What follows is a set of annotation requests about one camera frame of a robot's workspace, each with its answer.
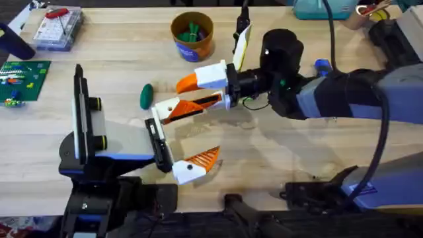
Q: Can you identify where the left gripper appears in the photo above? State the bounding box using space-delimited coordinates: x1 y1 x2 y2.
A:
58 97 221 186

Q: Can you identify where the dark green toy vegetable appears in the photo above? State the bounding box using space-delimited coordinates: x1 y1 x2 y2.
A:
139 83 155 110

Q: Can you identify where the tan holder with tools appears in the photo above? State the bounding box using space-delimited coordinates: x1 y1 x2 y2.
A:
343 0 394 31

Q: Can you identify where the brown tub with toys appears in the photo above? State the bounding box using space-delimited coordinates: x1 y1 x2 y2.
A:
171 11 215 63

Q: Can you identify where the right wrist upright plate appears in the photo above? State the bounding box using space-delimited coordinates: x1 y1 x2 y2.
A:
232 5 252 72

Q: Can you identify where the wrist upright plate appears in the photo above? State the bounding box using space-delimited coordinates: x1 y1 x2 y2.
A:
232 5 252 72
71 64 108 165

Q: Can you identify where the left wrist upright plate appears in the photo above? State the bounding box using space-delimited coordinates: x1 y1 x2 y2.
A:
71 64 108 165

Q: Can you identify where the teal box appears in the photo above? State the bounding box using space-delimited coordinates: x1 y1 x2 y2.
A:
292 0 360 20

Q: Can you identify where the clear plastic parts box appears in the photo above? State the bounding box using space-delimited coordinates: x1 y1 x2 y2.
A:
32 5 83 52

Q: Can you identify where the green board with blocks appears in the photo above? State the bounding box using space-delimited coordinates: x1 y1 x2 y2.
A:
0 60 52 108

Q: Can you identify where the black device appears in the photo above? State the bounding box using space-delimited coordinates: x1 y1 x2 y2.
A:
368 19 422 69

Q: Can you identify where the dark blue rounded object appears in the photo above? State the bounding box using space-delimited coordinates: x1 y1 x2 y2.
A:
0 22 36 61

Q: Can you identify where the grey box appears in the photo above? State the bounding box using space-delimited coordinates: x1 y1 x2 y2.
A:
396 5 423 62

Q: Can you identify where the thin black cable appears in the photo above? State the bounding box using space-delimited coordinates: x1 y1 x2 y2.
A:
242 96 270 112

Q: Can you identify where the thick black cable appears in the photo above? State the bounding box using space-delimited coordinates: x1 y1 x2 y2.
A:
322 0 338 72
346 89 390 206

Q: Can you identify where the black rail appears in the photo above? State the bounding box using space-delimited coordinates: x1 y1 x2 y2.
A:
108 193 423 238

